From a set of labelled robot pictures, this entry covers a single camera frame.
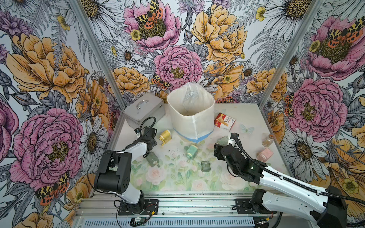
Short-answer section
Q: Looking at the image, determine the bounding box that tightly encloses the white lined trash bin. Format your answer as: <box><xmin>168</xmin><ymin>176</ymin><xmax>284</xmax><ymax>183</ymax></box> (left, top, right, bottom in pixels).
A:
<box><xmin>167</xmin><ymin>83</ymin><xmax>215</xmax><ymax>143</ymax></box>

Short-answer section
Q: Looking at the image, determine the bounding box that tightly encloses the silver aluminium case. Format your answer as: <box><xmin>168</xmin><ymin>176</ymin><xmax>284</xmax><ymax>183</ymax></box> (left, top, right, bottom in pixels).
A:
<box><xmin>124</xmin><ymin>93</ymin><xmax>165</xmax><ymax>128</ymax></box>

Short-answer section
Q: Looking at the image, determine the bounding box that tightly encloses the small glass jar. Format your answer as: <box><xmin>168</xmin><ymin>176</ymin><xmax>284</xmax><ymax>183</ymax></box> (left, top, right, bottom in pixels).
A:
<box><xmin>262</xmin><ymin>135</ymin><xmax>275</xmax><ymax>148</ymax></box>

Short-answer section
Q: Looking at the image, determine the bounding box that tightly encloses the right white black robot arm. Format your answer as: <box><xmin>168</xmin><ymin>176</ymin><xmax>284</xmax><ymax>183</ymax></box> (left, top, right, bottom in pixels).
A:
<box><xmin>214</xmin><ymin>133</ymin><xmax>365</xmax><ymax>228</ymax></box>

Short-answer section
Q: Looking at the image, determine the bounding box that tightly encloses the translucent green shavings tray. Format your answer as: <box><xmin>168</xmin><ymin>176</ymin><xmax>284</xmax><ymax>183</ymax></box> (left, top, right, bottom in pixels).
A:
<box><xmin>201</xmin><ymin>161</ymin><xmax>211</xmax><ymax>172</ymax></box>

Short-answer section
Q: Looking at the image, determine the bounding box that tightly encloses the teal square pencil sharpener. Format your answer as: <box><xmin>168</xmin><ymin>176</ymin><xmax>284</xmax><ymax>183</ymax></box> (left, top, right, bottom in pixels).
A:
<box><xmin>186</xmin><ymin>144</ymin><xmax>198</xmax><ymax>160</ymax></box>

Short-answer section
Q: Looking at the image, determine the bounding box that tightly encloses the yellow pencil sharpener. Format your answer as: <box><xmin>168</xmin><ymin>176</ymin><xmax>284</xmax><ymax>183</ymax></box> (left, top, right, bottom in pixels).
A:
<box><xmin>159</xmin><ymin>129</ymin><xmax>172</xmax><ymax>146</ymax></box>

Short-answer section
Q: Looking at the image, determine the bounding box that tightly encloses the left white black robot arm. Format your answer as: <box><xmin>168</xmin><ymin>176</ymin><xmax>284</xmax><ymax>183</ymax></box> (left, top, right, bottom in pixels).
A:
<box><xmin>93</xmin><ymin>116</ymin><xmax>157</xmax><ymax>214</ymax></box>

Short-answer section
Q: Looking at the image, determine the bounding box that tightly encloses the pink pencil sharpener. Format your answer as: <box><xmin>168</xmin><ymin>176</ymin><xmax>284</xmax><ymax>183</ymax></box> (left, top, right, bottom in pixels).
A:
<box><xmin>257</xmin><ymin>148</ymin><xmax>274</xmax><ymax>163</ymax></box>

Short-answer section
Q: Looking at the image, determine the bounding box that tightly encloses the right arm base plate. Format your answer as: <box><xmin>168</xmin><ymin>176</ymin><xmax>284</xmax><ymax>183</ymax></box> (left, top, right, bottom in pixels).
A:
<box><xmin>232</xmin><ymin>198</ymin><xmax>277</xmax><ymax>215</ymax></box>

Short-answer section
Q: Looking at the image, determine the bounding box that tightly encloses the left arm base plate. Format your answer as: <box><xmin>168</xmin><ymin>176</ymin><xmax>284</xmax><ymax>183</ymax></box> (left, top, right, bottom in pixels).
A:
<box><xmin>117</xmin><ymin>199</ymin><xmax>159</xmax><ymax>216</ymax></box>

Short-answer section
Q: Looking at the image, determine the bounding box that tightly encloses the grey-green pencil sharpener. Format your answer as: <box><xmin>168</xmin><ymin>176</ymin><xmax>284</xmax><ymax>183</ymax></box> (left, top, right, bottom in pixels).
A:
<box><xmin>146</xmin><ymin>152</ymin><xmax>160</xmax><ymax>168</ymax></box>

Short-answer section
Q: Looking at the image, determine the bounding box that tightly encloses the red white bandage box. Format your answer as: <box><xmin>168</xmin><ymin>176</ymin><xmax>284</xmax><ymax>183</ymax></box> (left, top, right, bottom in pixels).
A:
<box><xmin>214</xmin><ymin>113</ymin><xmax>236</xmax><ymax>131</ymax></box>

